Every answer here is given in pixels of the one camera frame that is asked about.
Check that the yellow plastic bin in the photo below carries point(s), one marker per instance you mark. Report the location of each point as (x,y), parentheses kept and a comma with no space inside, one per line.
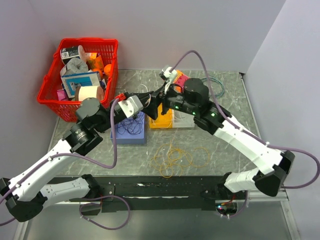
(163,121)

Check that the magenta packet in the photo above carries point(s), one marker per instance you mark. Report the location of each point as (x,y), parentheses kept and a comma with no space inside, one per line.
(62,95)

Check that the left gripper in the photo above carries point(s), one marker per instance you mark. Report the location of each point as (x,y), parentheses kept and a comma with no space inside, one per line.
(128,94)

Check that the black white box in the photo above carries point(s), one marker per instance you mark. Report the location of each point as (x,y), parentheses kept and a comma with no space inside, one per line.
(68,53)

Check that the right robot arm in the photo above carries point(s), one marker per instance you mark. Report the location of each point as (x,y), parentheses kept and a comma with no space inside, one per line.
(272,165)

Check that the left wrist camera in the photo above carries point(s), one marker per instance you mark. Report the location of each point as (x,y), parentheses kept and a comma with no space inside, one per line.
(131,106)

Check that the white plastic bin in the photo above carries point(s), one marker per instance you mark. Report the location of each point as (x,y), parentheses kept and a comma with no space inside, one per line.
(182,120)

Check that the blue open box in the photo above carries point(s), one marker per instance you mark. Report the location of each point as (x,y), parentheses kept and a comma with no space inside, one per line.
(131,131)

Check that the blue white box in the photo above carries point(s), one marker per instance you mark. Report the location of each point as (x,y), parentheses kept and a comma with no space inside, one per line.
(71,82)

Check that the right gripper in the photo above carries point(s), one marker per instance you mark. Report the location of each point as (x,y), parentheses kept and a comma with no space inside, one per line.
(151,110)

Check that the red plastic basket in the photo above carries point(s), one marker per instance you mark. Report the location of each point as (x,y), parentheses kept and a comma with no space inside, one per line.
(66,110)

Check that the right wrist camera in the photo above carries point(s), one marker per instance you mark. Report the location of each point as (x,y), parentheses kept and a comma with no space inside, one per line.
(168,75)

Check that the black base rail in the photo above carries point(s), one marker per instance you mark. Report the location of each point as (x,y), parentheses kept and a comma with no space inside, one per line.
(159,193)

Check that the orange snack packet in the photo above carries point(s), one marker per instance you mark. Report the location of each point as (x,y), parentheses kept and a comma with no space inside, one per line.
(95,62)

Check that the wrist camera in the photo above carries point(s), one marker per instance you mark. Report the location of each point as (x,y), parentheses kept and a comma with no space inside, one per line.
(131,106)
(168,75)

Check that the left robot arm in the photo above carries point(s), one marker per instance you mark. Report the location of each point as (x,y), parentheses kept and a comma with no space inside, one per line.
(28,193)

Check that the orange ball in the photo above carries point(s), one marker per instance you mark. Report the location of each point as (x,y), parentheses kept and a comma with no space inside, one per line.
(107,69)

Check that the orange pink snack box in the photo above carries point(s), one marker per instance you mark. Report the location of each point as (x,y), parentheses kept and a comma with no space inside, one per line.
(180,79)

